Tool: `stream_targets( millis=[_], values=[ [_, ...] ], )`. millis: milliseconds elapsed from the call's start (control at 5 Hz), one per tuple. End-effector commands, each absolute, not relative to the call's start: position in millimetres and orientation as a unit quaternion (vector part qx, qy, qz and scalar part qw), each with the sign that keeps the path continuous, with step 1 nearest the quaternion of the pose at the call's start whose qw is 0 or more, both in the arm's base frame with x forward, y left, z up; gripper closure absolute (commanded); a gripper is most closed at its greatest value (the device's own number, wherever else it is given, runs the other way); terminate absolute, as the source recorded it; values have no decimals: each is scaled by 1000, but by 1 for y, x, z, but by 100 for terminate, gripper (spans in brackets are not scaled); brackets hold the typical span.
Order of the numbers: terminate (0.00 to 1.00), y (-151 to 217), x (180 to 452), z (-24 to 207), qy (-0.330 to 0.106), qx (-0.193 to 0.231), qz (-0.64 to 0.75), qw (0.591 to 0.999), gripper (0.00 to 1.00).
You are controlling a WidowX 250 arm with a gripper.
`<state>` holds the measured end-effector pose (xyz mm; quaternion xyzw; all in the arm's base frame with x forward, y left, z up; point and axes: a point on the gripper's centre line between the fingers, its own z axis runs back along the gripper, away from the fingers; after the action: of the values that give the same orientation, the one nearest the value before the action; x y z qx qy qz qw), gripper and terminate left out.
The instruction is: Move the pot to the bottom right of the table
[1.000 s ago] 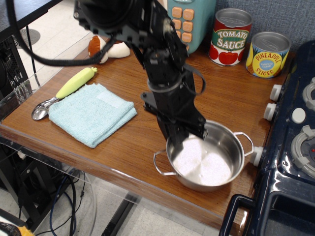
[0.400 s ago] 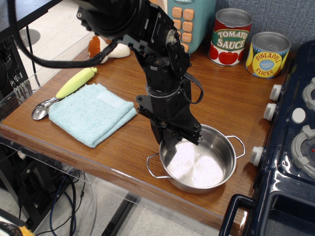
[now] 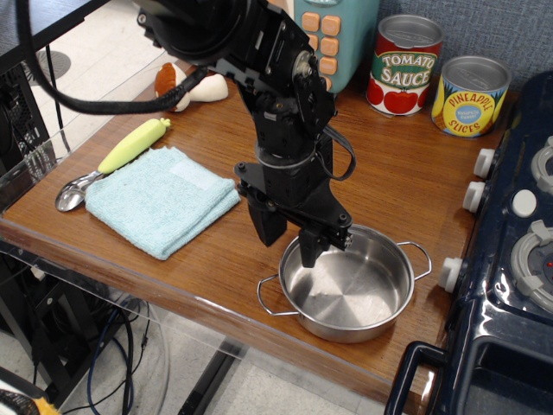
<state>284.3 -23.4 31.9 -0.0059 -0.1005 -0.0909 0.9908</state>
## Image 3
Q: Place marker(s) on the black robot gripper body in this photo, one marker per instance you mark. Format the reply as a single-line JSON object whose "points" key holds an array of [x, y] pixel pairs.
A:
{"points": [[301, 194]]}

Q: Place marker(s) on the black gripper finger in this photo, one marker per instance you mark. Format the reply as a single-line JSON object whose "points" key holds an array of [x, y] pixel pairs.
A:
{"points": [[312, 244], [269, 224]]}

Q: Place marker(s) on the stainless steel pot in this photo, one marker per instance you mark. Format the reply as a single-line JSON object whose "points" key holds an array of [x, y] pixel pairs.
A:
{"points": [[351, 295]]}

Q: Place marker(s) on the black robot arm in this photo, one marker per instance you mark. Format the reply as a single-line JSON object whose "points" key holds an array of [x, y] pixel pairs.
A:
{"points": [[267, 56]]}

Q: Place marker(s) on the light blue folded cloth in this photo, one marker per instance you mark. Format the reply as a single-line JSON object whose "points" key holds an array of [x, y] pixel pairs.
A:
{"points": [[161, 201]]}

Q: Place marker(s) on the plush mushroom toy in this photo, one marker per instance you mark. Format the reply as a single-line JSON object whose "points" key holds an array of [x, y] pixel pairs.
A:
{"points": [[210, 89]]}

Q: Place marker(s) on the white stove knob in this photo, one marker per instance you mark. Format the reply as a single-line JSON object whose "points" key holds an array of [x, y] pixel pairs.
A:
{"points": [[473, 196], [483, 163], [449, 273]]}

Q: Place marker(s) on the black table leg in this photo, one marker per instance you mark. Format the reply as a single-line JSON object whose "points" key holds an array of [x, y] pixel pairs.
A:
{"points": [[211, 379]]}

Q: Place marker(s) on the toy microwave oven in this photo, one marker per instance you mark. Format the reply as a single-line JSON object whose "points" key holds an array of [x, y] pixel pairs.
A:
{"points": [[341, 33]]}

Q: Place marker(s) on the tomato sauce can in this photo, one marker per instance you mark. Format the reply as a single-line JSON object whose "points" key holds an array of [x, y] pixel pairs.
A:
{"points": [[403, 63]]}

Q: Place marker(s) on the pineapple slices can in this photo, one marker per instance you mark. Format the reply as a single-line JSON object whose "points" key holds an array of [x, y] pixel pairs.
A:
{"points": [[470, 95]]}

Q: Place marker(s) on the dark blue toy stove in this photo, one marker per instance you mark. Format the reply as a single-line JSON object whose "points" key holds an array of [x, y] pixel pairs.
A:
{"points": [[498, 355]]}

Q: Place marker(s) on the black computer tower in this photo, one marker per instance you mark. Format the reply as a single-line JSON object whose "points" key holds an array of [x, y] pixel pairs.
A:
{"points": [[22, 126]]}

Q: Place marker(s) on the black desk on left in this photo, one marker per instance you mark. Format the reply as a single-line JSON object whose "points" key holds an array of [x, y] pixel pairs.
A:
{"points": [[38, 22]]}

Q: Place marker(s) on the spoon with green handle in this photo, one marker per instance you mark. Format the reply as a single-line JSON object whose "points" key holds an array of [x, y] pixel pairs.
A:
{"points": [[129, 148]]}

